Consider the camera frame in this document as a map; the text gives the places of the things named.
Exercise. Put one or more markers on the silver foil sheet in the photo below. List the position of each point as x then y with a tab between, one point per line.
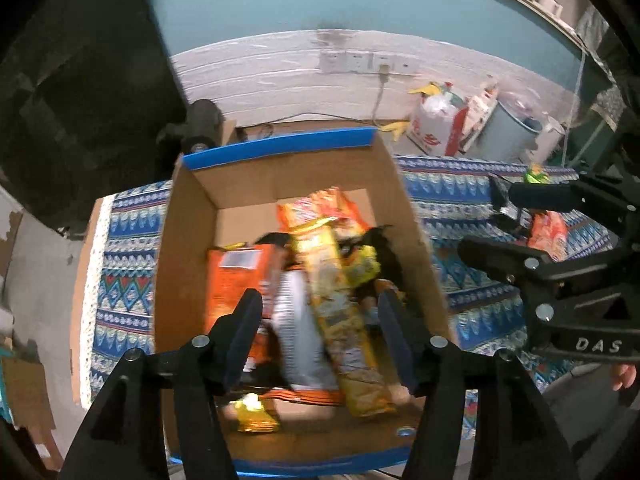
592	27

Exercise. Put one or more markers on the flat cardboard pieces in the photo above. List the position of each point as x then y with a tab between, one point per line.
25	400

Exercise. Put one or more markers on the person's right hand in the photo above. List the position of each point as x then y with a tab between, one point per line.
624	376

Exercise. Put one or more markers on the red and white bag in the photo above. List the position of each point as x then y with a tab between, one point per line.
435	137

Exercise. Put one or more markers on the light blue bin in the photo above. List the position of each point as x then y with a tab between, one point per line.
505	132

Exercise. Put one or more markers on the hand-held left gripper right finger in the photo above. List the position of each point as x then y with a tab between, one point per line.
396	340

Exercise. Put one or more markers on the white kettle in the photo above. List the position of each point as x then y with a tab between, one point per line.
547	140

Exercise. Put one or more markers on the black snack bag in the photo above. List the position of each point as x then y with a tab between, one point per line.
382	255

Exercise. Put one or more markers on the banana peel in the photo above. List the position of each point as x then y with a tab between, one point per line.
425	89
395	129

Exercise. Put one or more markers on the orange chip bag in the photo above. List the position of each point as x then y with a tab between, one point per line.
232	285

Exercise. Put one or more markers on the white and red paper packet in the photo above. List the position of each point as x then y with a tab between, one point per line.
480	110

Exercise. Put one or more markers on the long yellow cracker packet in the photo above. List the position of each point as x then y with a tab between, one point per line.
340	320

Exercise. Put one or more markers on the wall shelf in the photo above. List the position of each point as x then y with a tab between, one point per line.
530	2

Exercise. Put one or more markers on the black curtain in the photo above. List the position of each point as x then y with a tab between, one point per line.
75	100

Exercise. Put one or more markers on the pink plastic bag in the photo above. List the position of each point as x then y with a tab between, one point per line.
522	105

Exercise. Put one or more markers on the grey chevron cloth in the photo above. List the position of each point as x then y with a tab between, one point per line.
610	107

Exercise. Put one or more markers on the silver white snack bag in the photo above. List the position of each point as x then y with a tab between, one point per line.
297	332

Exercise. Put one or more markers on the white wall socket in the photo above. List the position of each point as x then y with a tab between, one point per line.
380	60
405	66
332	62
356	62

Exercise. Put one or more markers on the blue patterned blanket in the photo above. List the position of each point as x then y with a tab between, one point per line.
125	270

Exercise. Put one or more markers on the small yellow candy packet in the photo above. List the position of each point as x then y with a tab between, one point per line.
255	412

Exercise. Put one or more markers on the crinkled yellow snack packet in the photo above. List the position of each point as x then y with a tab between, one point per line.
364	265

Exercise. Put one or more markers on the small brown cardboard box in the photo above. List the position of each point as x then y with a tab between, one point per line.
228	132

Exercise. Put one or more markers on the white plastic bag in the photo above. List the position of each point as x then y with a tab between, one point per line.
439	107

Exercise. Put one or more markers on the cardboard box with blue rim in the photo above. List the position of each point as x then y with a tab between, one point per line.
240	195

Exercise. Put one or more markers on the red-orange snack packet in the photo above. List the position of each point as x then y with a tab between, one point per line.
547	235

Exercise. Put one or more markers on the green snack bag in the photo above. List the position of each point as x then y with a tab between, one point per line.
536	175

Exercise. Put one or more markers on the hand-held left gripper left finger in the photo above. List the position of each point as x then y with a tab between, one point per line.
242	335

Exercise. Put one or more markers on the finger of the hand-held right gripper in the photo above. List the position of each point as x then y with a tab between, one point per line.
500	257
545	196

